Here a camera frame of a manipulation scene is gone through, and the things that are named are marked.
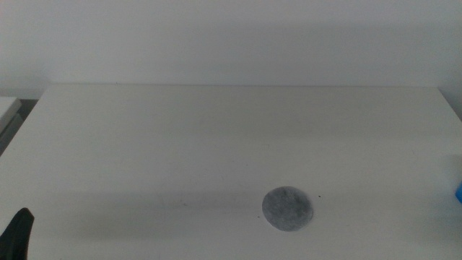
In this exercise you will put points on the blue plastic cup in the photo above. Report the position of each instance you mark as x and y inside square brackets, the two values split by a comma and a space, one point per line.
[459, 193]

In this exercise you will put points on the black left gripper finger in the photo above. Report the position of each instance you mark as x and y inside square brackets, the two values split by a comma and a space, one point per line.
[18, 234]

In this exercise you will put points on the round grey cup mat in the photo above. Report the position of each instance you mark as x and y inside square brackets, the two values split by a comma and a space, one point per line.
[287, 208]

